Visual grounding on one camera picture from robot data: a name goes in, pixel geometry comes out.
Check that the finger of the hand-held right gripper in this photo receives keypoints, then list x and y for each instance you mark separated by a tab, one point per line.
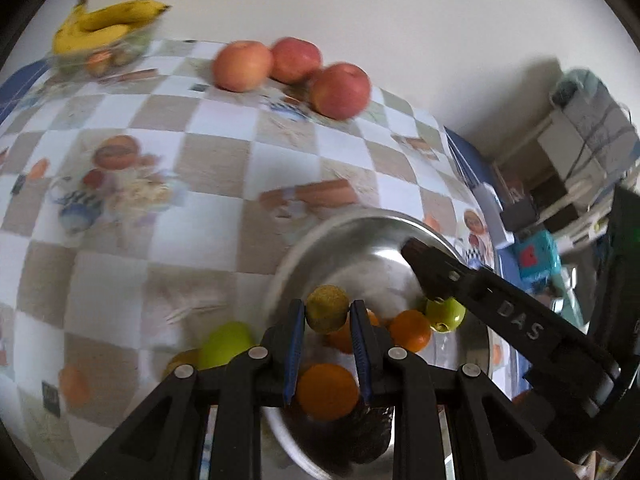
440	272

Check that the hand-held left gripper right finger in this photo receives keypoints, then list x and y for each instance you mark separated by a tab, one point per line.
359	355

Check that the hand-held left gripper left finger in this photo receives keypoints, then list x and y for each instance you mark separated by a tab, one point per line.
295	355

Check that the orange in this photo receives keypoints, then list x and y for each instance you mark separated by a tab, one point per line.
411	331
341	341
327	391

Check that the green round fruit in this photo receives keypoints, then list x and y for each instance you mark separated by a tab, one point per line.
222	347
447	315

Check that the brown kiwi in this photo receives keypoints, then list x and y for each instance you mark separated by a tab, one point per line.
327	307

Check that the long dark avocado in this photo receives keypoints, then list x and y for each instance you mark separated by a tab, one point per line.
370	435

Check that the large stainless steel bowl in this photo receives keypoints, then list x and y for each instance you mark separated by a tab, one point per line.
360	255

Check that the white power strip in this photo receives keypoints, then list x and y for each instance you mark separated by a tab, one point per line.
492	210

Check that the black power adapter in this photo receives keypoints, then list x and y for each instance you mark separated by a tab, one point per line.
517	215

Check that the orange fruit beside bowl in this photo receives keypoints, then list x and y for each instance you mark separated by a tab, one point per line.
184	356

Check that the large red apple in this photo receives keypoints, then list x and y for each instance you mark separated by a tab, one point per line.
341	90

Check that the checkered printed tablecloth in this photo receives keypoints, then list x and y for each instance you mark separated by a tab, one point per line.
210	160

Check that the pale red apple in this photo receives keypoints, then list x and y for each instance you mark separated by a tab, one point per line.
242	66

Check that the clear plastic container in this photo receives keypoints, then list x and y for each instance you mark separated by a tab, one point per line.
136	45

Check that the yellow banana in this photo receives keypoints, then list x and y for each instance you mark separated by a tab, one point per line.
120	15
87	40

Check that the teal toy camera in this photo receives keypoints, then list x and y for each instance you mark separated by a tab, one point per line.
537	260

